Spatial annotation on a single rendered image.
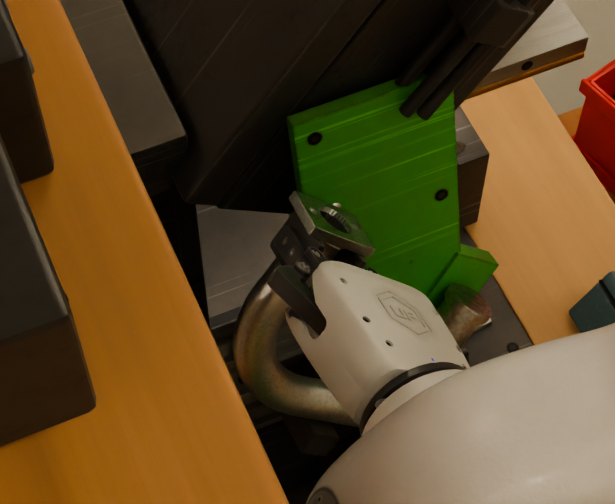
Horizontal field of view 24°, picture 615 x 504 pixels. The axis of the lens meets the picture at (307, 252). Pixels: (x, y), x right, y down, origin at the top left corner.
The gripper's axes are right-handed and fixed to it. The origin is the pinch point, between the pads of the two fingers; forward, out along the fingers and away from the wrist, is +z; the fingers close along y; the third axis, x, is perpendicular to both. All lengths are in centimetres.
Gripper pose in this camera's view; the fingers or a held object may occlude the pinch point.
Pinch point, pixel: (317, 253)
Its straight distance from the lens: 96.4
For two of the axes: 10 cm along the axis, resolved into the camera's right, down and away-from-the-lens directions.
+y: -7.2, -2.6, -6.4
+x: -5.7, 7.5, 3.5
